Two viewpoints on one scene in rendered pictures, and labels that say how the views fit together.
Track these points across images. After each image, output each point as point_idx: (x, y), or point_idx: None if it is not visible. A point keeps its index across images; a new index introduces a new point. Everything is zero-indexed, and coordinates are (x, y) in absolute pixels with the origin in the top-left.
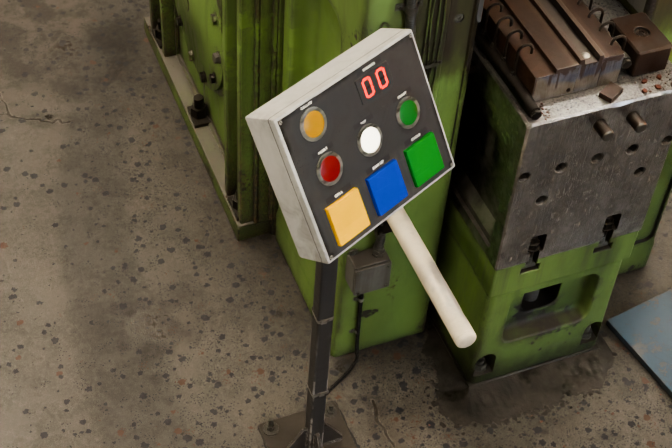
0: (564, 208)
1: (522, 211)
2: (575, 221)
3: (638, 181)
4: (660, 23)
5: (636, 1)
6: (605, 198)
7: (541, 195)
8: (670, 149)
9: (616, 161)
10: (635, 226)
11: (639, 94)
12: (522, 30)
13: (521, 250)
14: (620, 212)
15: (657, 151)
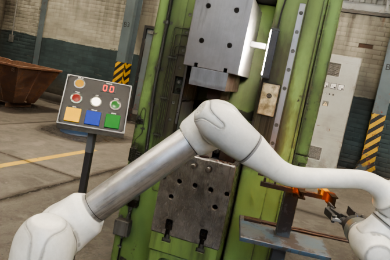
0: (180, 208)
1: (162, 198)
2: (186, 221)
3: (215, 213)
4: None
5: None
6: (199, 215)
7: (170, 193)
8: (262, 247)
9: (203, 193)
10: (215, 245)
11: (213, 160)
12: None
13: (162, 223)
14: (207, 229)
15: (222, 198)
